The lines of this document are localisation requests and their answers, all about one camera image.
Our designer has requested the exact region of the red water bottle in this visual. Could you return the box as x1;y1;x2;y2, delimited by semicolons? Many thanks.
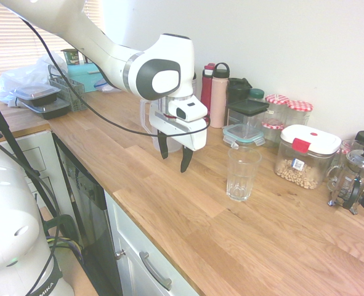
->
200;63;216;117

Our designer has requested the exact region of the pink water bottle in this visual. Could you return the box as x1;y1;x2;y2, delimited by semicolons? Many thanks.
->
211;62;231;129

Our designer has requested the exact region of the glass container with teal lid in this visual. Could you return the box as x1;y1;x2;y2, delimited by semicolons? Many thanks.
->
222;123;266;148

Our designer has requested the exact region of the black shaker bottle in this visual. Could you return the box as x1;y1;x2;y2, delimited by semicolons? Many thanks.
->
227;77;253;105

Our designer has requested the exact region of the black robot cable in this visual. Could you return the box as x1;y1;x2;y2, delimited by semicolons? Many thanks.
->
15;15;212;137

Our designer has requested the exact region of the clear zip bag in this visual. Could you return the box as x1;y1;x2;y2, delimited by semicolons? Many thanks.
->
94;79;121;94

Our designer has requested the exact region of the small jar with red lid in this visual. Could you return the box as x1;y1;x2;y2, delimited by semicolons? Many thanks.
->
261;121;286;147

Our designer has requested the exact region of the grey plastic basket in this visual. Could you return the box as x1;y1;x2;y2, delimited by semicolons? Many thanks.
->
48;64;87;113

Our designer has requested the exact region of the dark dishwasher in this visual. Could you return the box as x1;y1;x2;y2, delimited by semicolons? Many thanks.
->
52;132;124;296

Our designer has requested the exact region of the black camera stand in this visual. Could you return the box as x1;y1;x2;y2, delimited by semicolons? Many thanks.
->
0;85;62;226

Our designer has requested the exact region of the clear drinking glass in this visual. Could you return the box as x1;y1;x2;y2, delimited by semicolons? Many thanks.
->
226;146;263;203

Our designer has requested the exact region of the black takeout container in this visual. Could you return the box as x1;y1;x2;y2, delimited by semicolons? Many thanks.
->
14;84;61;107
20;98;72;121

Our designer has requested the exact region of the coloured wire bundle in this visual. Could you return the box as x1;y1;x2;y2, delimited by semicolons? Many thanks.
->
46;236;86;263

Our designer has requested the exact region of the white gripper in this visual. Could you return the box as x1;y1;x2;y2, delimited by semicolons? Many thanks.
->
148;100;208;174

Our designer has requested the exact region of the clear pitcher with blue lid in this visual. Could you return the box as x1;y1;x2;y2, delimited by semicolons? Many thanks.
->
138;97;183;154

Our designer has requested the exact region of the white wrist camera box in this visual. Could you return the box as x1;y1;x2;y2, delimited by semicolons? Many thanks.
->
168;97;209;123

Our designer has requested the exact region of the white cabinet drawer front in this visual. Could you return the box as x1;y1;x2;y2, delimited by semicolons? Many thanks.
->
103;190;201;296

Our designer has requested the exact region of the glass French press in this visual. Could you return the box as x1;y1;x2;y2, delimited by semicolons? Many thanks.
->
326;144;364;215

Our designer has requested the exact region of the metal drawer handle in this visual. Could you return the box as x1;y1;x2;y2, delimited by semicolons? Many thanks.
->
139;251;173;291

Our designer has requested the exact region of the jar with red checked lid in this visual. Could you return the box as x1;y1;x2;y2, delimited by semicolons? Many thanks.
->
285;99;314;130
264;94;290;125

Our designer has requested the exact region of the square container with black lid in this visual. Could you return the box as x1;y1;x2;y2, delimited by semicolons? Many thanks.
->
225;99;270;138

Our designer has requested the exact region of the cereal container with white lid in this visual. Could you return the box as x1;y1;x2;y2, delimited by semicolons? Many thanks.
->
273;125;342;191

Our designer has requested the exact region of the teal box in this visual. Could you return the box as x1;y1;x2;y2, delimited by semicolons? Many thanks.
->
67;63;104;93

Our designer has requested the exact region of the jar with green lid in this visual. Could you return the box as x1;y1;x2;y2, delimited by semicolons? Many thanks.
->
248;88;266;106

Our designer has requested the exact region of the green can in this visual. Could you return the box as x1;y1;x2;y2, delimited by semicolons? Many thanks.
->
60;48;81;67

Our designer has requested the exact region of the white plastic bag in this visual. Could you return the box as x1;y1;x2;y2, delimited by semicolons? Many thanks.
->
0;54;68;106

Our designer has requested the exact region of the window blind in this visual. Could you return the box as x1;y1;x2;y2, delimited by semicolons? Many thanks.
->
0;0;104;83

